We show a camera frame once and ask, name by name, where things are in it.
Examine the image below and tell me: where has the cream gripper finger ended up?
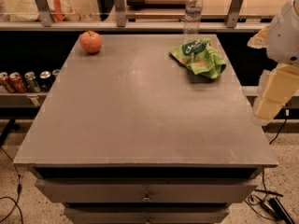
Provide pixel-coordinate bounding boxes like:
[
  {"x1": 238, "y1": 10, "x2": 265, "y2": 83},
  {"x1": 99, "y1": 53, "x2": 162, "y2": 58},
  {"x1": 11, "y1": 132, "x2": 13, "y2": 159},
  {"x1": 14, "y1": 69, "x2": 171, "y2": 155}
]
[
  {"x1": 251, "y1": 63, "x2": 299, "y2": 126},
  {"x1": 248, "y1": 25, "x2": 269, "y2": 49}
]

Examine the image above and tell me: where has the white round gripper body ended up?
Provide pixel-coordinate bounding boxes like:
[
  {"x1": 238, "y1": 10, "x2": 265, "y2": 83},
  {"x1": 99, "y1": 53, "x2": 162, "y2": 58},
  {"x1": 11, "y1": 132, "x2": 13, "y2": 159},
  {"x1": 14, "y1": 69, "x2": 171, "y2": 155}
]
[{"x1": 266, "y1": 0, "x2": 299, "y2": 65}]

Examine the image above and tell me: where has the green rice chip bag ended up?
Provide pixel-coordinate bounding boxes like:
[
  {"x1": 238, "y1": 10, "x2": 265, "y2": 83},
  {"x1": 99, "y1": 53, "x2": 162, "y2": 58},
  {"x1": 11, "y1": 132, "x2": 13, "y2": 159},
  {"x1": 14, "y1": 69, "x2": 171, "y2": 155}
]
[{"x1": 169, "y1": 37, "x2": 226, "y2": 79}]

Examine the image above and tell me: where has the white orange snack bag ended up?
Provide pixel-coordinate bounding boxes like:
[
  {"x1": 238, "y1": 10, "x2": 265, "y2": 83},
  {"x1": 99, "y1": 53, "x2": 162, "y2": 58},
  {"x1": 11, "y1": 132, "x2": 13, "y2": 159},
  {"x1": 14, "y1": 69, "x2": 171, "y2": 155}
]
[{"x1": 8, "y1": 0, "x2": 81, "y2": 22}]

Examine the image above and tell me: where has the clear plastic water bottle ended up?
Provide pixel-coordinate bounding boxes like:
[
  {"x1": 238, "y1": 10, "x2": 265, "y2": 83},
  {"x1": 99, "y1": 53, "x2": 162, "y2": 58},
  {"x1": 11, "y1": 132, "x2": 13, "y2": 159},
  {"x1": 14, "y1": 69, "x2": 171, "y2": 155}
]
[{"x1": 183, "y1": 0, "x2": 203, "y2": 44}]

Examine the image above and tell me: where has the black power strip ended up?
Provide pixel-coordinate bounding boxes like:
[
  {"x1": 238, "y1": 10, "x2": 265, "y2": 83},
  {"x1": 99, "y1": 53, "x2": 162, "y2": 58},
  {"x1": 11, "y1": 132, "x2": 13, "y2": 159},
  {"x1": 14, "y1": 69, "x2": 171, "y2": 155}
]
[{"x1": 261, "y1": 198, "x2": 295, "y2": 224}]

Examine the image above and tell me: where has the grey drawer cabinet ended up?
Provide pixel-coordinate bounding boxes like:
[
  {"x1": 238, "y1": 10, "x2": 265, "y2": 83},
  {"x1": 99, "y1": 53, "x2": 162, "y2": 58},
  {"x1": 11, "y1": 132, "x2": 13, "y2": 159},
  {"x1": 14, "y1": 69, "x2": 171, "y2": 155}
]
[{"x1": 15, "y1": 35, "x2": 277, "y2": 224}]

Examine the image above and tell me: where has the red apple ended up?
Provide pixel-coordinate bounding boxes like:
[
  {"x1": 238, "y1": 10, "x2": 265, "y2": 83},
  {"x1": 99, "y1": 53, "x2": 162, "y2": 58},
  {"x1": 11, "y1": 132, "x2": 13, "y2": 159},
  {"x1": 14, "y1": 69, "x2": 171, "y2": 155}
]
[{"x1": 79, "y1": 31, "x2": 102, "y2": 54}]

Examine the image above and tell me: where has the dark soda can rightmost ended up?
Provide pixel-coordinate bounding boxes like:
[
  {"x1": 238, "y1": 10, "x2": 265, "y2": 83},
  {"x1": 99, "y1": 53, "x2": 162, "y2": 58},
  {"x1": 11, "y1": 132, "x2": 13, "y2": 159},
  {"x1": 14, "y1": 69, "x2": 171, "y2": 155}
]
[{"x1": 52, "y1": 69, "x2": 60, "y2": 80}]

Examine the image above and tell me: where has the black soda can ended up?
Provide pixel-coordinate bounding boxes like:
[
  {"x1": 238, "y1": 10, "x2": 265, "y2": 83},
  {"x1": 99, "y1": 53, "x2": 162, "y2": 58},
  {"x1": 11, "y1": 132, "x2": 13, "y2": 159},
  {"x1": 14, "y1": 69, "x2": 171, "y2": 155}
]
[{"x1": 39, "y1": 71, "x2": 53, "y2": 91}]

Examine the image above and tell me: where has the green soda can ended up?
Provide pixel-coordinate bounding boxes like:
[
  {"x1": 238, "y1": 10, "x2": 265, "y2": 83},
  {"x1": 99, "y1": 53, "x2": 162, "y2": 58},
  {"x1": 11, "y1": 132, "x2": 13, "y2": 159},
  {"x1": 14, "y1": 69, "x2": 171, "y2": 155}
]
[{"x1": 24, "y1": 72, "x2": 41, "y2": 92}]

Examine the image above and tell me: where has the red soda can leftmost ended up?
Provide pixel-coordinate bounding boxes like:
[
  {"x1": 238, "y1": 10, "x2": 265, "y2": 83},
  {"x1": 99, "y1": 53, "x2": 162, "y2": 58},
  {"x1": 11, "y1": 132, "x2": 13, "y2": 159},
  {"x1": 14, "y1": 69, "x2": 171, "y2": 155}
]
[{"x1": 0, "y1": 72, "x2": 15, "y2": 93}]

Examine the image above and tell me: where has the black cable right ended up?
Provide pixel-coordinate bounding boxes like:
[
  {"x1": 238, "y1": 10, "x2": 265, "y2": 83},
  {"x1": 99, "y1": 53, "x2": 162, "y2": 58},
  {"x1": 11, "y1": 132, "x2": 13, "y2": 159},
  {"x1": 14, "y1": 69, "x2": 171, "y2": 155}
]
[{"x1": 268, "y1": 109, "x2": 290, "y2": 146}]

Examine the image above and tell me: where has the metal bracket right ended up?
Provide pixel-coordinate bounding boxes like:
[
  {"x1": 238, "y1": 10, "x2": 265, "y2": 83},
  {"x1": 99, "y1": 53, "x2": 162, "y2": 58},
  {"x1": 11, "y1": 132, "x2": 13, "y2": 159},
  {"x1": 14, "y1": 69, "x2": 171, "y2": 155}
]
[{"x1": 225, "y1": 0, "x2": 244, "y2": 28}]

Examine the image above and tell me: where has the metal bracket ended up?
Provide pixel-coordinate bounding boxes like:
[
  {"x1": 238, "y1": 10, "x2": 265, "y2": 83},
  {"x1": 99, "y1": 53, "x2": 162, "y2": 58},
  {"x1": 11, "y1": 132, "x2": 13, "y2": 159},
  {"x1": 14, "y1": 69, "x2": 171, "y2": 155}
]
[
  {"x1": 35, "y1": 0, "x2": 54, "y2": 27},
  {"x1": 114, "y1": 0, "x2": 126, "y2": 27},
  {"x1": 225, "y1": 0, "x2": 244, "y2": 28}
]

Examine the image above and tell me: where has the metal bracket middle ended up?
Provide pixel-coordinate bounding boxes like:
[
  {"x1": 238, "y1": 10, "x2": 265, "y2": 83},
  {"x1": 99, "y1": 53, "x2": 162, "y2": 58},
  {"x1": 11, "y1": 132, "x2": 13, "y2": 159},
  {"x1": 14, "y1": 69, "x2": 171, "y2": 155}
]
[{"x1": 114, "y1": 0, "x2": 126, "y2": 27}]

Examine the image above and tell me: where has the metal bracket left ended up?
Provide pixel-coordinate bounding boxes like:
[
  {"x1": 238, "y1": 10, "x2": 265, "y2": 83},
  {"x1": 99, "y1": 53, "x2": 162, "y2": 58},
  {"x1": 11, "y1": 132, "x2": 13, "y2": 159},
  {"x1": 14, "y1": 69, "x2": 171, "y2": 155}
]
[{"x1": 35, "y1": 0, "x2": 54, "y2": 27}]

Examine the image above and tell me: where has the black floor cable left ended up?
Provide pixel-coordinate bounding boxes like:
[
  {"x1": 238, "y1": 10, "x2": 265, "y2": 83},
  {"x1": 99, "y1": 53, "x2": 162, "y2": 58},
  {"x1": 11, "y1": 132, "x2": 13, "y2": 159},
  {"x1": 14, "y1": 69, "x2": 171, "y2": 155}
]
[{"x1": 0, "y1": 147, "x2": 24, "y2": 224}]

